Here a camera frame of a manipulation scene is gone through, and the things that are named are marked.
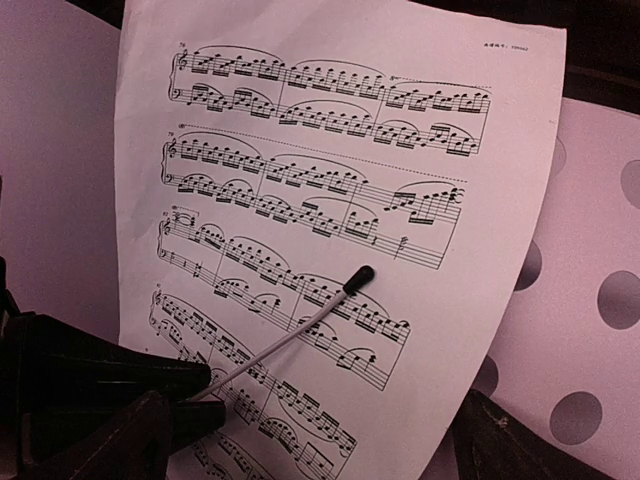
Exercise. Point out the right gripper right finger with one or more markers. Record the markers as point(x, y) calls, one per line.
point(490, 443)

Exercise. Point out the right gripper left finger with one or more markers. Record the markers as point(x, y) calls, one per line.
point(75, 406)

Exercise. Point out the sheet music page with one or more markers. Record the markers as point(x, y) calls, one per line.
point(336, 197)

